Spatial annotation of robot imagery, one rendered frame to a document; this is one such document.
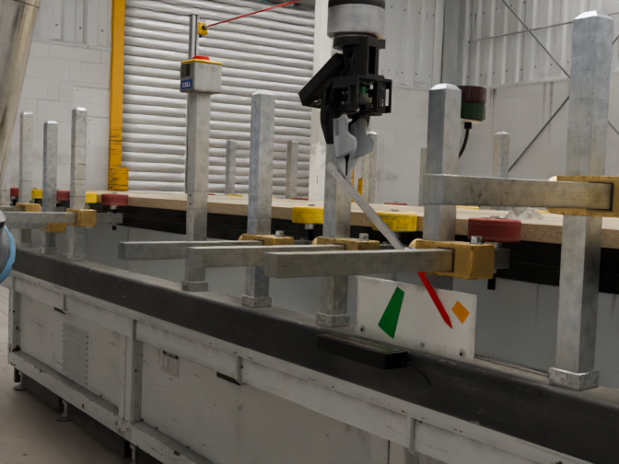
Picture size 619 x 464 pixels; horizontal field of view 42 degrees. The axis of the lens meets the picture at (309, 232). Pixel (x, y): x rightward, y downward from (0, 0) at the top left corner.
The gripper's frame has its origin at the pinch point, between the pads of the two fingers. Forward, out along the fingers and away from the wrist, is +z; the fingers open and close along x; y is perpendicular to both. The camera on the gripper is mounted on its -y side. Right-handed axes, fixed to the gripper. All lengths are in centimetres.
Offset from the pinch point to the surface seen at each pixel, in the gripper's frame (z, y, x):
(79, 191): 6, -134, 8
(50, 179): 3, -159, 7
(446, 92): -11.4, 16.1, 6.2
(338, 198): 5.1, -8.9, 6.6
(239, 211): 9, -66, 22
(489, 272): 14.9, 23.3, 9.3
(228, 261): 15.2, -5.2, -17.6
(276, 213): 9, -50, 22
